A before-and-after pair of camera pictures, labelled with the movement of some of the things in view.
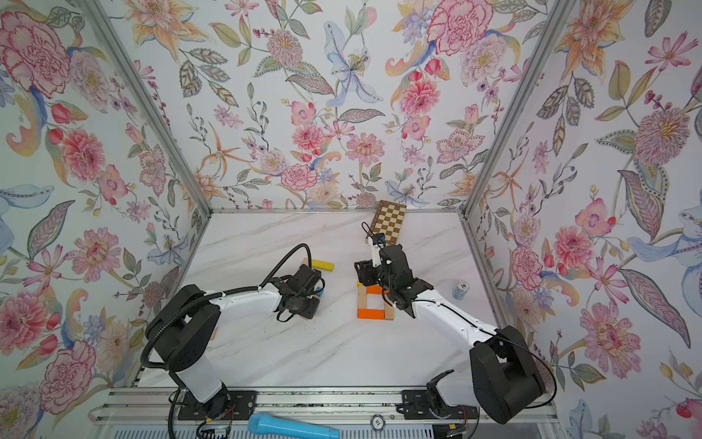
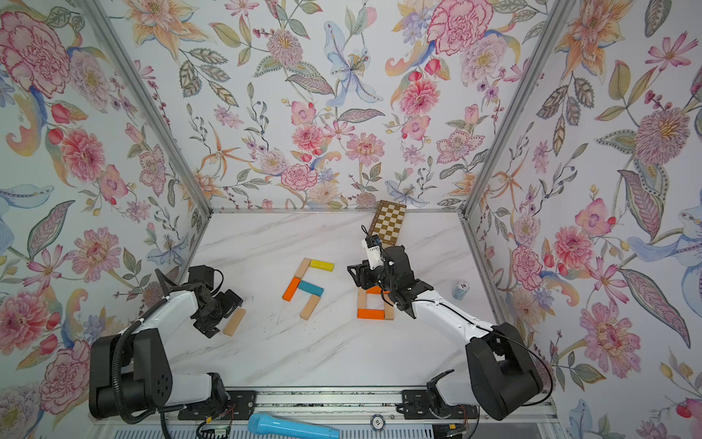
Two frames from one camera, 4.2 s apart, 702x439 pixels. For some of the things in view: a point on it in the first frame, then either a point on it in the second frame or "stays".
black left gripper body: x=306 y=305 → x=224 y=305
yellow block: x=323 y=265 stays
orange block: x=370 y=314 stays
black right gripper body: x=376 y=277 stays
